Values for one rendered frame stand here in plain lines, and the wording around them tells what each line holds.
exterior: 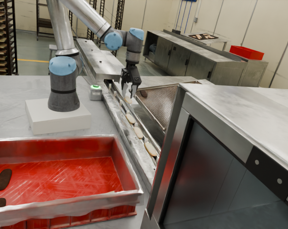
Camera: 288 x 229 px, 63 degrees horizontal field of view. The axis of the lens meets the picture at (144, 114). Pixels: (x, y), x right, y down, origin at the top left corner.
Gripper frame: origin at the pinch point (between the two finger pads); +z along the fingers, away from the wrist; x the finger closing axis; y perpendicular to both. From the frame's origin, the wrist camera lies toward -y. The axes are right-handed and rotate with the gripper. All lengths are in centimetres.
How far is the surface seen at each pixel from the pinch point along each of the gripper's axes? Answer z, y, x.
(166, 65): 63, 336, -205
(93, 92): 6.5, 20.5, 14.8
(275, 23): -58, 246, -371
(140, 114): 11.8, 1.4, -10.1
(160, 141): 11.9, -27.3, -10.1
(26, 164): 11, -38, 48
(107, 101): 7.5, 10.9, 8.2
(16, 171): 11, -41, 51
